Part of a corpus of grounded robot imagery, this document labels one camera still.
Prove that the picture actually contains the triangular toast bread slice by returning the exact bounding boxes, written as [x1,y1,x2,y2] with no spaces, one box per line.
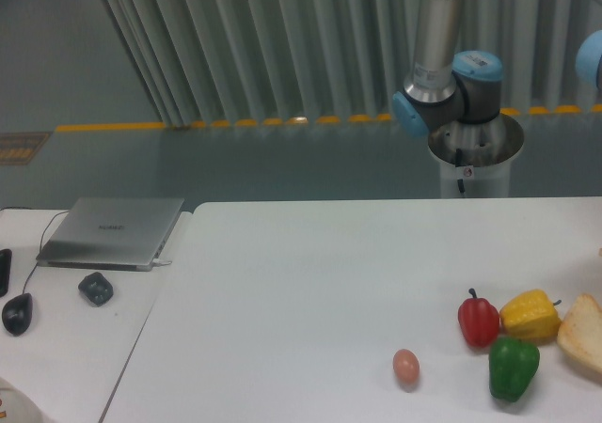
[557,293,601,375]

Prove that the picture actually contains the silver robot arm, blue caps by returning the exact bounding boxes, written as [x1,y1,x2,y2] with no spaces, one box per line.
[392,0,503,136]

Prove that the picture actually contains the white usb plug in laptop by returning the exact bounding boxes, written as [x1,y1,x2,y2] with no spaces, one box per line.
[152,258,172,267]

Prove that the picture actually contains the closed silver laptop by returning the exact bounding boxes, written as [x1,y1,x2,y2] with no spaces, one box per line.
[37,197,184,272]

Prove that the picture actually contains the white vertical blind curtain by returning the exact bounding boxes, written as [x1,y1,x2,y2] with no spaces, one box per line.
[104,0,601,127]

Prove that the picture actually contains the brown egg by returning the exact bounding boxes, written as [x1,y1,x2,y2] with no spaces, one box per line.
[392,349,420,386]

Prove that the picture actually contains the red bell pepper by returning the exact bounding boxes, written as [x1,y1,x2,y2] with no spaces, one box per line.
[457,288,500,349]

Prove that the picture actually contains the yellow bell pepper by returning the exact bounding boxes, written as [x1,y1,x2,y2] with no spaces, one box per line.
[499,289,562,341]

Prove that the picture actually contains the green bell pepper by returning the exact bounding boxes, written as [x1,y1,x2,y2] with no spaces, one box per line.
[488,337,540,402]

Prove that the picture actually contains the black device at left edge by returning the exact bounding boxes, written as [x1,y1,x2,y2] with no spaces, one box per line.
[0,248,12,297]

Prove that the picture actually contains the black computer mouse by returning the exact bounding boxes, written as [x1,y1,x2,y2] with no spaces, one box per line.
[1,292,33,337]

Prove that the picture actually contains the white object bottom left corner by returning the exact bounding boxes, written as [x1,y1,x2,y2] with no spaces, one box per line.
[1,379,44,423]

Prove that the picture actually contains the black cable on pedestal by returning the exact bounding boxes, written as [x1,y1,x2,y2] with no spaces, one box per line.
[454,147,467,197]

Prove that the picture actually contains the white cylindrical robot pedestal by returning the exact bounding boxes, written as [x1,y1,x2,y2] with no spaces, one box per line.
[428,114,525,198]

